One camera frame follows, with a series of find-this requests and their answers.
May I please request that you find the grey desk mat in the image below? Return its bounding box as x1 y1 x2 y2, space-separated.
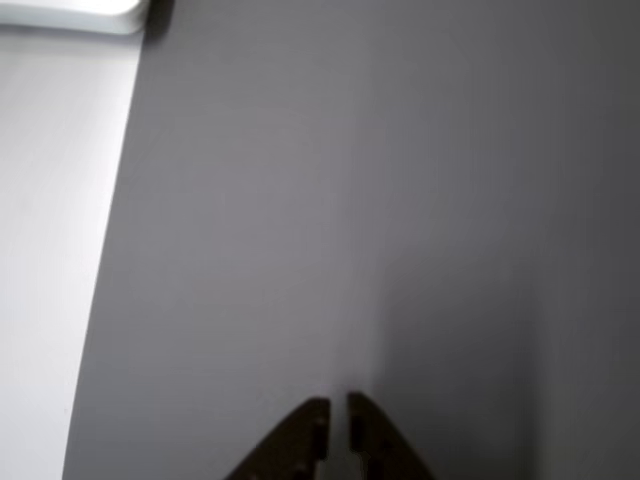
62 0 640 480

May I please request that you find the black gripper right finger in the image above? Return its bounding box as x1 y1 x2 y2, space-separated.
347 391 436 480

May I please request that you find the white rounded device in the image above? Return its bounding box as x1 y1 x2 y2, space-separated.
0 0 174 37

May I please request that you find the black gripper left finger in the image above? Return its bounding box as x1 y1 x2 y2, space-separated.
224 397 331 480

